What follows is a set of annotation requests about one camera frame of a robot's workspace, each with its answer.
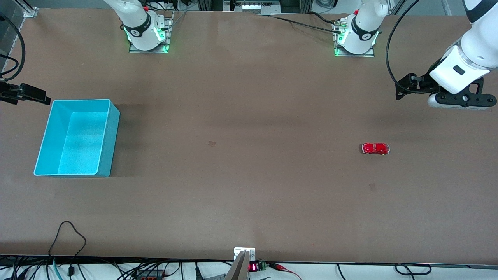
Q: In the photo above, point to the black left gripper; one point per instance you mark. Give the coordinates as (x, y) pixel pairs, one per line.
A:
(425, 83)

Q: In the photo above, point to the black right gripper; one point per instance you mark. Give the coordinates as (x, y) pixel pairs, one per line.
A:
(11, 93)

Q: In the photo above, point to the red beetle toy car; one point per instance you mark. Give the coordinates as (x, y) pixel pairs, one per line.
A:
(375, 148)

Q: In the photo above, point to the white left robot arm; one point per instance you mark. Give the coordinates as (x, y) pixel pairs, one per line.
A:
(472, 50)

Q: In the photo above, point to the blue plastic box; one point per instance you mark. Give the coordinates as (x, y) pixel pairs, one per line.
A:
(83, 140)

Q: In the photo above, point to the grey device with white lights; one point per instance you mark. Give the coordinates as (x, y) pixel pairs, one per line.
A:
(253, 6)

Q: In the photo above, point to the red digit display module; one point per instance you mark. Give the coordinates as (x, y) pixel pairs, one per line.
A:
(253, 267)

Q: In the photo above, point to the grey aluminium bar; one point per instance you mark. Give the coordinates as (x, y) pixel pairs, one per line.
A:
(238, 269)

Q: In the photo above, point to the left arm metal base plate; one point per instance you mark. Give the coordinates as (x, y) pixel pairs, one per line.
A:
(369, 54)

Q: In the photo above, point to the aluminium corner bracket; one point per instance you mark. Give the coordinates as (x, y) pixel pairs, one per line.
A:
(30, 11)

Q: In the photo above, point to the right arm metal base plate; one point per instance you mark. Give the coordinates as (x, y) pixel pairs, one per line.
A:
(168, 35)

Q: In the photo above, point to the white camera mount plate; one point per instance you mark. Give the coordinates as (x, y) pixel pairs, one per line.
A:
(251, 252)

